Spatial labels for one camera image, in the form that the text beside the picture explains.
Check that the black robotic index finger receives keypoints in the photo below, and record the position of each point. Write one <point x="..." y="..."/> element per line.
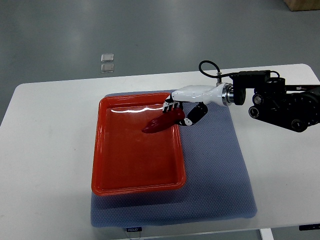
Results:
<point x="180" y="105"/>

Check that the black robotic little finger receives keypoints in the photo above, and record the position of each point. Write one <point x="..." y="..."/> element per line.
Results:
<point x="165" y="107"/>

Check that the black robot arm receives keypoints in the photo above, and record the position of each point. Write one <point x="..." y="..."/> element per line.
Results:
<point x="293" y="107"/>

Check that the lower metal floor plate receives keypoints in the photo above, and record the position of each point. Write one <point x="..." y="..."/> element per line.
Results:
<point x="107" y="68"/>

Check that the black table label right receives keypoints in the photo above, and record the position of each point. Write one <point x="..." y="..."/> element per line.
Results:
<point x="309" y="227"/>

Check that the upper metal floor plate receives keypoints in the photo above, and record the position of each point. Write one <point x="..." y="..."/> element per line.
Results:
<point x="107" y="57"/>

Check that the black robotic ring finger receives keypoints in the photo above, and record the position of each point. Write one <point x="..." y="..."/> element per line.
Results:
<point x="169" y="107"/>

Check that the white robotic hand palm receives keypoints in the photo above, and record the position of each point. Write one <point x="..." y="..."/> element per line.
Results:
<point x="221" y="95"/>

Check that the metal floor plate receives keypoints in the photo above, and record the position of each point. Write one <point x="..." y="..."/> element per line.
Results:
<point x="107" y="68"/>
<point x="107" y="57"/>

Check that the black table label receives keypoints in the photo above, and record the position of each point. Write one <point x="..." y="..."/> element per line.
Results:
<point x="134" y="229"/>
<point x="309" y="227"/>

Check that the cardboard box corner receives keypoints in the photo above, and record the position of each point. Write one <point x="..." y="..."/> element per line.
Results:
<point x="302" y="5"/>

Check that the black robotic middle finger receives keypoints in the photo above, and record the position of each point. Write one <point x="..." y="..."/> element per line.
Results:
<point x="174" y="105"/>

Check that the white table leg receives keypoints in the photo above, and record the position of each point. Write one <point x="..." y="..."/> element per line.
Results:
<point x="266" y="234"/>

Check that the red plastic tray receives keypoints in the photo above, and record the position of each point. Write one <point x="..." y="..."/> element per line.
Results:
<point x="127" y="160"/>

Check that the black table label front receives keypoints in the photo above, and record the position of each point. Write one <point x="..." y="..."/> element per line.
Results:
<point x="134" y="229"/>

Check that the red pepper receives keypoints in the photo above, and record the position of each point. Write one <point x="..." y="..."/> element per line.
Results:
<point x="164" y="121"/>

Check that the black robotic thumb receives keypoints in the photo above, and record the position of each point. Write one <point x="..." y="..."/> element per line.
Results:
<point x="195" y="115"/>

